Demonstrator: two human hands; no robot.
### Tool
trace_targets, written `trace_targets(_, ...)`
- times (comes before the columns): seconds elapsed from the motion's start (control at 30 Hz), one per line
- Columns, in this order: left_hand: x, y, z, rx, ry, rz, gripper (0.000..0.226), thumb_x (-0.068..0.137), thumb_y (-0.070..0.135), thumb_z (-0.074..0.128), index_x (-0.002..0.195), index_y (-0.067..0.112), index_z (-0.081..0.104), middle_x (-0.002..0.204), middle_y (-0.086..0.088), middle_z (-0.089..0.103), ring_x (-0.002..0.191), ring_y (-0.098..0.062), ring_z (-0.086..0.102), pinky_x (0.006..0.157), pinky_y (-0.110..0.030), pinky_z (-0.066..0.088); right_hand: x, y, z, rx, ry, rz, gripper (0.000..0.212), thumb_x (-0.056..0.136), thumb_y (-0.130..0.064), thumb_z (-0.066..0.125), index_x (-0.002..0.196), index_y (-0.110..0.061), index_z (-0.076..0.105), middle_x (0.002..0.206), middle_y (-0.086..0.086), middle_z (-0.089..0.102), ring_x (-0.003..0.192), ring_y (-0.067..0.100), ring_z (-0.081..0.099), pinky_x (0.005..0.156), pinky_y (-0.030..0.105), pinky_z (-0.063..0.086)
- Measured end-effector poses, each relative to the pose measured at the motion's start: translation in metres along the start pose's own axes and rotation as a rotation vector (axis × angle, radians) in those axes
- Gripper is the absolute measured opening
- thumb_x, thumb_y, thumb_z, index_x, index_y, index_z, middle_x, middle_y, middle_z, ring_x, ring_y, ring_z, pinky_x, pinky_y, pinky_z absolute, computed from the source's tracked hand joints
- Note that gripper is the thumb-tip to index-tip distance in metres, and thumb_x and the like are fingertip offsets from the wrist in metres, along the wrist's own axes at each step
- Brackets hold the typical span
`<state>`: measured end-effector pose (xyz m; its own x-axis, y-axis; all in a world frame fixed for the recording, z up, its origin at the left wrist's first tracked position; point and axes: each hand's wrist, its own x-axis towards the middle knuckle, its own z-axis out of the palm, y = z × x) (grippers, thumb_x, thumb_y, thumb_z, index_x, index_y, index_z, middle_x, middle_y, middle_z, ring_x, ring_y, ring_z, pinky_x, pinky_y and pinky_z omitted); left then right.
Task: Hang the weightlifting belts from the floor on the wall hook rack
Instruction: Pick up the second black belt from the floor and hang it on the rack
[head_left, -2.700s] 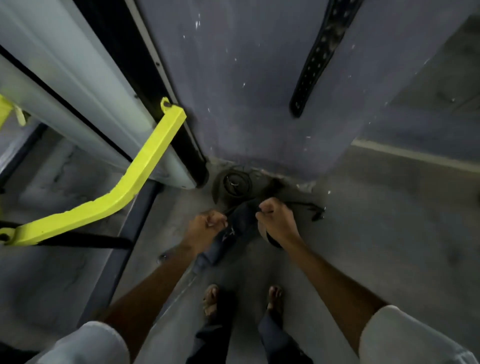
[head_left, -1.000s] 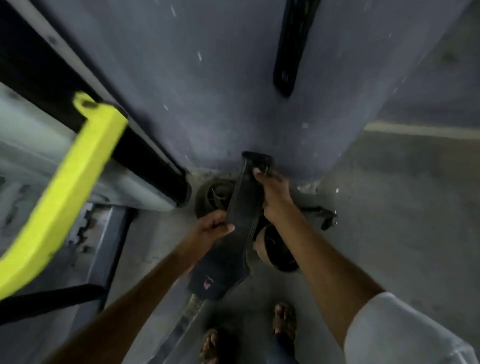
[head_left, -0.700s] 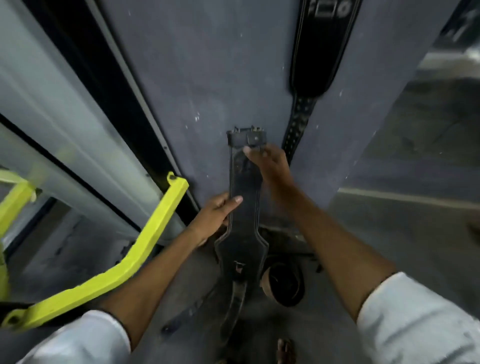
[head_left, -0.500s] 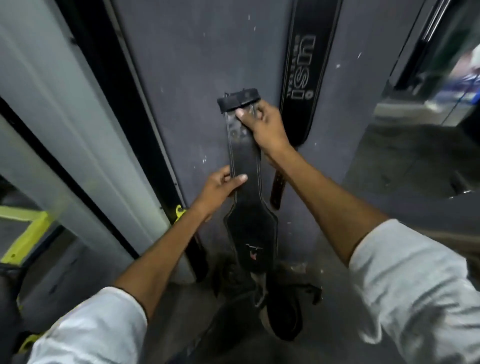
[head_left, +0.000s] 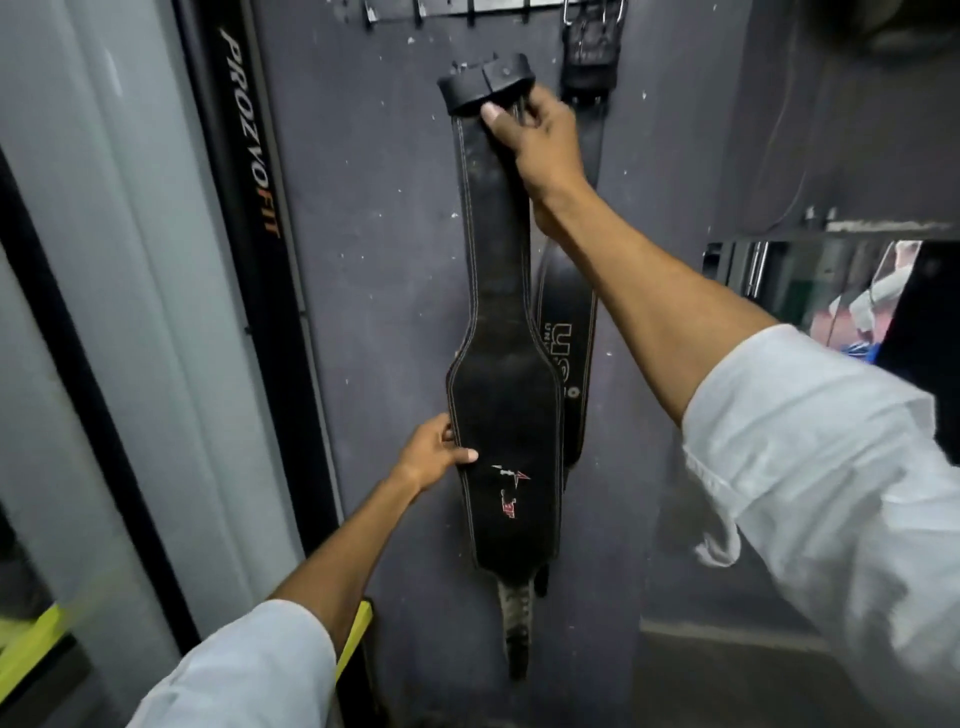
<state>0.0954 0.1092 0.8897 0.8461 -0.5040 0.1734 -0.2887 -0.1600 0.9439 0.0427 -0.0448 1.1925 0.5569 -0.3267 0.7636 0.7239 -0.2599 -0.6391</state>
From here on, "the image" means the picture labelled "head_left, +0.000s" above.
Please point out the black grey folded treadmill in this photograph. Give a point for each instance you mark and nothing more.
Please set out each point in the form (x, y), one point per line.
(274, 315)

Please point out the white long-sleeved shirt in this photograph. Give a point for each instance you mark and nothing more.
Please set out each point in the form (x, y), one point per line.
(825, 465)

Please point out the yellow metal bar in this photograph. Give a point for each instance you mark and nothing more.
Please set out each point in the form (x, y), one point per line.
(358, 630)
(30, 637)

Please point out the person's right forearm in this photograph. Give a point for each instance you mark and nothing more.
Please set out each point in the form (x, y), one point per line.
(652, 300)

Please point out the metal wall hooks rail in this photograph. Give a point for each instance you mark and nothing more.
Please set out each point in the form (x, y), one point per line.
(495, 6)

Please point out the person's left hand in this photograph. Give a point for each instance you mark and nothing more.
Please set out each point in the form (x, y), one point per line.
(431, 454)

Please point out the black USI leather belt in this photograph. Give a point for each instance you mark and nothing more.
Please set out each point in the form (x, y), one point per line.
(566, 337)

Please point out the black belt with red logo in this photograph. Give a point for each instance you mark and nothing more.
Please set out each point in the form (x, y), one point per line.
(502, 405)

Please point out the person's left forearm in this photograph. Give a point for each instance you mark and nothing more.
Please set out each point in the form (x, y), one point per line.
(345, 555)

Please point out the person's right hand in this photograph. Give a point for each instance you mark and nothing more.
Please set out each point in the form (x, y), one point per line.
(547, 150)

